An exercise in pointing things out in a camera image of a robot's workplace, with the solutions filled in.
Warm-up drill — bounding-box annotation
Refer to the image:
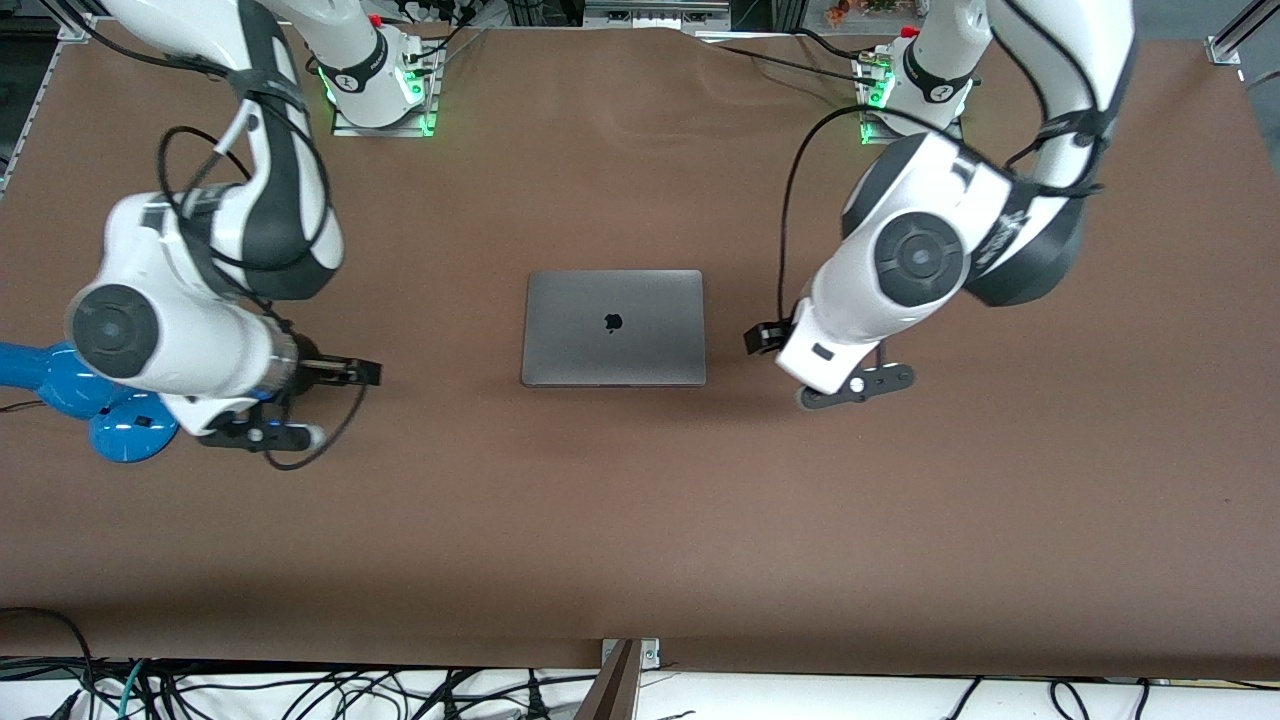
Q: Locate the grey aluminium laptop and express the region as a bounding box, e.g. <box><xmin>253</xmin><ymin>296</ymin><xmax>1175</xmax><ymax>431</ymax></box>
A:
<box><xmin>520</xmin><ymin>268</ymin><xmax>708</xmax><ymax>389</ymax></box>

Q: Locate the brown table cover sheet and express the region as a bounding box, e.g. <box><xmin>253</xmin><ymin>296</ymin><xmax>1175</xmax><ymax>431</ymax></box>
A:
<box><xmin>0</xmin><ymin>18</ymin><xmax>1280</xmax><ymax>683</ymax></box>

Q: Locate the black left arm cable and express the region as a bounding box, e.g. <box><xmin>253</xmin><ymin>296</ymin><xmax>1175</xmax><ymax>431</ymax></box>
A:
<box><xmin>778</xmin><ymin>0</ymin><xmax>1113</xmax><ymax>327</ymax></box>

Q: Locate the blue desk lamp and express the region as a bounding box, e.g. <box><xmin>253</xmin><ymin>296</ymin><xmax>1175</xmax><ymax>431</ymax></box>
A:
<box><xmin>0</xmin><ymin>340</ymin><xmax>182</xmax><ymax>464</ymax></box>

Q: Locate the aluminium frame profile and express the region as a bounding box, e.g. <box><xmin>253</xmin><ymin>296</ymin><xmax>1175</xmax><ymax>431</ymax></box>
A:
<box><xmin>38</xmin><ymin>0</ymin><xmax>98</xmax><ymax>43</ymax></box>
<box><xmin>1204</xmin><ymin>0</ymin><xmax>1280</xmax><ymax>67</ymax></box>

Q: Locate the black looped floor cable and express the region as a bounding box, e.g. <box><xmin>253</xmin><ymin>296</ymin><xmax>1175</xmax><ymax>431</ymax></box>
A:
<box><xmin>0</xmin><ymin>606</ymin><xmax>98</xmax><ymax>720</ymax></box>

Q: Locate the metal table clamp bracket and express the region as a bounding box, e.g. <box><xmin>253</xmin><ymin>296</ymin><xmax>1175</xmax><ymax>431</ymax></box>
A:
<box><xmin>600</xmin><ymin>638</ymin><xmax>662</xmax><ymax>671</ymax></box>

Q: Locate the black base cable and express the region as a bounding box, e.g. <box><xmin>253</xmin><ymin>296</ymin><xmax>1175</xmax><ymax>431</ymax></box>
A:
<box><xmin>405</xmin><ymin>15</ymin><xmax>491</xmax><ymax>65</ymax></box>
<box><xmin>795</xmin><ymin>28</ymin><xmax>881</xmax><ymax>63</ymax></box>
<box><xmin>712</xmin><ymin>42</ymin><xmax>869</xmax><ymax>86</ymax></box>

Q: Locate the grey network switch box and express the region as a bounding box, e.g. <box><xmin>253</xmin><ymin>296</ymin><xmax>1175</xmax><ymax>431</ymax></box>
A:
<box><xmin>584</xmin><ymin>0</ymin><xmax>732</xmax><ymax>31</ymax></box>

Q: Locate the teal cable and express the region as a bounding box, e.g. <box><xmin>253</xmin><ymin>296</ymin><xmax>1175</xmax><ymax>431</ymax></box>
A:
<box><xmin>115</xmin><ymin>658</ymin><xmax>153</xmax><ymax>720</ymax></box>

